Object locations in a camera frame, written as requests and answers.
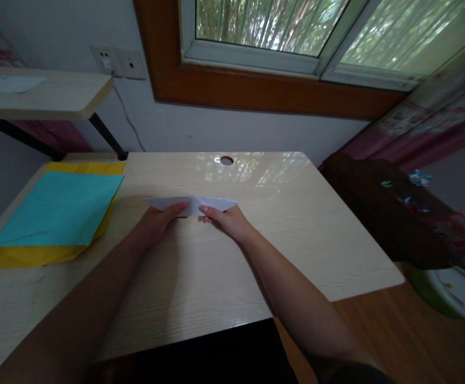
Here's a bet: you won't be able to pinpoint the dark brown wooden cabinet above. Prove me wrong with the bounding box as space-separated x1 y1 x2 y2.
320 154 465 271

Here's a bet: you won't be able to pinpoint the white wall switch plate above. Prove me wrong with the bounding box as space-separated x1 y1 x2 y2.
116 49 146 81

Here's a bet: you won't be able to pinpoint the green and white basin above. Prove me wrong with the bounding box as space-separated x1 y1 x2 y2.
406 265 465 332

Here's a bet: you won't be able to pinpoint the cyan paper sheet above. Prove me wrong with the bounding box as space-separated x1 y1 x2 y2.
0 171 125 249

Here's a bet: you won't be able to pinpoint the person's left hand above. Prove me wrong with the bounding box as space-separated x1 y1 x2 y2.
136 202 188 250

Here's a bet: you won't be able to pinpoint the white cable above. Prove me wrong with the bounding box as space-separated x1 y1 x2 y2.
111 71 147 153

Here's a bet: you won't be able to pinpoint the person's right hand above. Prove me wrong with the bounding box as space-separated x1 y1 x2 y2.
198 204 257 244

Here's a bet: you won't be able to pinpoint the white wall socket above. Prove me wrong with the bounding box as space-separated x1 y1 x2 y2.
89 45 117 76

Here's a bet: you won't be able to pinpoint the yellow paper sheets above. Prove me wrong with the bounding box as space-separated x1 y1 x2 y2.
0 161 127 269

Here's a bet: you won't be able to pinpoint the pink patterned curtain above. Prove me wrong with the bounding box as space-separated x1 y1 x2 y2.
342 66 465 173

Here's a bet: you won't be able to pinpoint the person's body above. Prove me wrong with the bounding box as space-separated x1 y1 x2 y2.
92 317 389 384

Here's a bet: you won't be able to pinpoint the window with wooden frame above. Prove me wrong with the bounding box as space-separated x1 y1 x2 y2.
133 0 465 121

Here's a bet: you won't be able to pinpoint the wooden shelf with black legs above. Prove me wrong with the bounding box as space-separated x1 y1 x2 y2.
0 66 129 162

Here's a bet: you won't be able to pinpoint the white paper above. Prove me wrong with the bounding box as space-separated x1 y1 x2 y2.
142 195 242 219

